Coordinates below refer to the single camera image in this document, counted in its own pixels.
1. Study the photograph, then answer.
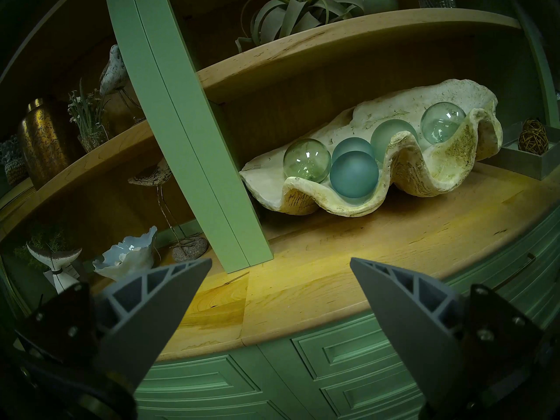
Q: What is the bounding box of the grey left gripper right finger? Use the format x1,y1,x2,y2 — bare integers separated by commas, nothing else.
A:
350,257,544,412

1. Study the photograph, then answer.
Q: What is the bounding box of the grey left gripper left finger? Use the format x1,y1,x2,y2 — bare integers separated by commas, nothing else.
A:
15,257,213,391

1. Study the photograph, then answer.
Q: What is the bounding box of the white ruffled ceramic bowl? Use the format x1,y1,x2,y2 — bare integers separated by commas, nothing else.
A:
93,226,158,280

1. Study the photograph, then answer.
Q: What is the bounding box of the giant clam shell bowl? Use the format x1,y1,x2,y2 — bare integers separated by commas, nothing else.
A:
239,78,504,217

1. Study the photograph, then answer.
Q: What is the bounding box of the white whale tail figurine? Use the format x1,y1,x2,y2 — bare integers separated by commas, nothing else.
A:
26,243,84,295

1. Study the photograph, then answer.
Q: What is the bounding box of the small green moss plant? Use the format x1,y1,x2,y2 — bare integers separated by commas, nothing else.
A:
12,229,70,271

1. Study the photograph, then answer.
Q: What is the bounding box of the brown bird figurine stone base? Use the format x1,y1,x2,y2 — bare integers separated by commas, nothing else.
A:
128,157,210,263

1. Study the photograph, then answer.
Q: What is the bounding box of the frosted blue glass ball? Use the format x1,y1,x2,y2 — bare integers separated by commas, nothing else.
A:
332,137,375,159
329,151,379,200

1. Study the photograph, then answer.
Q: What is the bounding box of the clear glass ball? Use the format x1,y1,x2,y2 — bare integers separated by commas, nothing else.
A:
421,102,467,145
283,138,333,182

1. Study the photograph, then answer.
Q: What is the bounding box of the frosted green glass ball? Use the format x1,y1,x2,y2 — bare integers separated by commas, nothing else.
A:
370,119,420,155

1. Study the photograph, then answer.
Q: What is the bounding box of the small flower plant glass pot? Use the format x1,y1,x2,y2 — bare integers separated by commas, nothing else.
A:
67,78,110,153

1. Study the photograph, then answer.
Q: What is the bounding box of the grey coral ornament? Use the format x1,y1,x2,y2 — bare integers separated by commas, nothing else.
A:
0,135,29,186

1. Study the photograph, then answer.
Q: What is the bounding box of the grey square tray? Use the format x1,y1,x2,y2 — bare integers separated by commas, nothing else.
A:
481,121,560,181

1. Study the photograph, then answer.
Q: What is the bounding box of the bronze metal vase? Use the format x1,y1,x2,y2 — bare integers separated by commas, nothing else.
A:
17,98,84,189

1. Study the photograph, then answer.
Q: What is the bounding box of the green wooden shelf cabinet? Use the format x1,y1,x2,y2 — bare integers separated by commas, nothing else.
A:
0,0,560,420

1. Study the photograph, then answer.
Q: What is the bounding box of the speckled white bird figurine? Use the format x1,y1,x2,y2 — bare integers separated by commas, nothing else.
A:
99,44,145,122

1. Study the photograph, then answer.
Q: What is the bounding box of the grey-green air plant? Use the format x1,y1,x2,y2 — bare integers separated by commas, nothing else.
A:
235,0,364,53

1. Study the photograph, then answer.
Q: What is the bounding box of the dark metal drawer handle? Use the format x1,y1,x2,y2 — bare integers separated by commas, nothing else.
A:
494,254,536,291

